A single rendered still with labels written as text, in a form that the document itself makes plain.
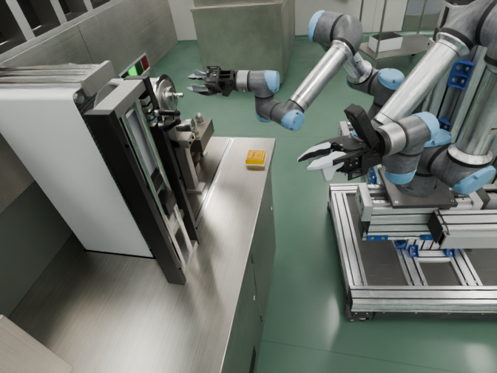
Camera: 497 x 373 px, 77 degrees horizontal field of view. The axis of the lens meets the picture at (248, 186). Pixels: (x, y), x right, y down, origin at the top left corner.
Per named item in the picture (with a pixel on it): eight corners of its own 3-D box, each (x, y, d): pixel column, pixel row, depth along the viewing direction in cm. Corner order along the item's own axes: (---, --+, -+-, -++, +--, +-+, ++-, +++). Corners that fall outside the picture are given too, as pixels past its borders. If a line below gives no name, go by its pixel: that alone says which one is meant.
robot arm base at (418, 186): (429, 170, 125) (436, 150, 119) (444, 197, 114) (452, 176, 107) (389, 172, 127) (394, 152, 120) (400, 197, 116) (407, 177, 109)
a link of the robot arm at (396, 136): (407, 128, 72) (382, 117, 79) (391, 134, 71) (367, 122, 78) (403, 156, 77) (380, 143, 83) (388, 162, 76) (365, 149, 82)
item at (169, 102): (164, 95, 93) (173, 81, 98) (158, 95, 93) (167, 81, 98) (172, 115, 98) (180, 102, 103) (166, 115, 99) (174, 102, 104)
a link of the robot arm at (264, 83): (276, 98, 115) (276, 75, 109) (248, 97, 117) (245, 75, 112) (280, 88, 120) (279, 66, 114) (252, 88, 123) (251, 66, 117)
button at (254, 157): (262, 165, 125) (262, 160, 124) (245, 164, 127) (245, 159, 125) (265, 155, 130) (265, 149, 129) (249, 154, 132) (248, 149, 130)
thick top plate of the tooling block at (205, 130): (203, 152, 124) (200, 139, 120) (113, 149, 132) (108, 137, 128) (214, 130, 135) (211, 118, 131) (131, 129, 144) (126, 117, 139)
